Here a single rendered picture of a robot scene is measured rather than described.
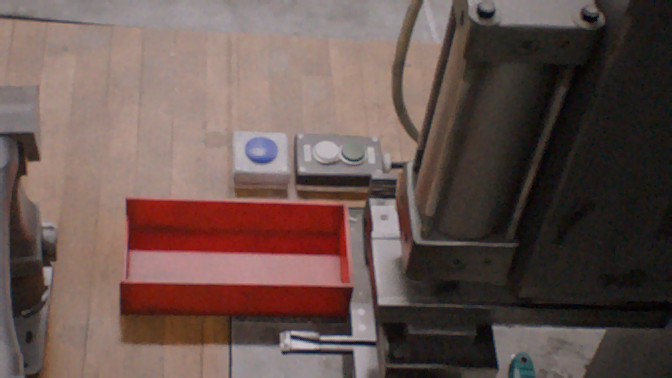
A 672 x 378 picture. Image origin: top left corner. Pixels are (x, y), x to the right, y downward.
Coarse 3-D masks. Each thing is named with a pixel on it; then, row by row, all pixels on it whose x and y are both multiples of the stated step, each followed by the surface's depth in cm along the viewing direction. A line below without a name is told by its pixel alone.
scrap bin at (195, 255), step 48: (144, 240) 145; (192, 240) 145; (240, 240) 146; (288, 240) 147; (336, 240) 148; (144, 288) 135; (192, 288) 135; (240, 288) 136; (288, 288) 136; (336, 288) 137
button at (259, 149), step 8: (256, 136) 153; (248, 144) 152; (256, 144) 152; (264, 144) 152; (272, 144) 152; (248, 152) 151; (256, 152) 151; (264, 152) 151; (272, 152) 151; (256, 160) 151; (264, 160) 151; (272, 160) 151
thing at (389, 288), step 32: (384, 224) 120; (384, 256) 112; (384, 288) 110; (416, 288) 110; (448, 288) 110; (480, 288) 111; (512, 288) 113; (384, 320) 110; (416, 320) 110; (448, 320) 111; (480, 320) 111; (512, 320) 111; (544, 320) 112; (576, 320) 112; (608, 320) 112; (640, 320) 112; (384, 352) 110; (416, 352) 111; (448, 352) 111; (480, 352) 111
